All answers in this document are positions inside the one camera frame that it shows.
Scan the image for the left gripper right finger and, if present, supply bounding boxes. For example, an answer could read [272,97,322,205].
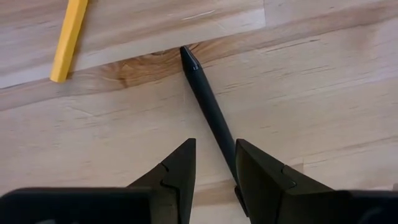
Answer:
[234,138,398,224]

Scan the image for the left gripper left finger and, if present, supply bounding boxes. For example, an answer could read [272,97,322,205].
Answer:
[0,138,197,224]

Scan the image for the thick black pen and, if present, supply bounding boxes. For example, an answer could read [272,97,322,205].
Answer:
[179,45,240,187]

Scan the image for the yellow pencil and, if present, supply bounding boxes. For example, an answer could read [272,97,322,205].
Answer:
[49,0,90,83]

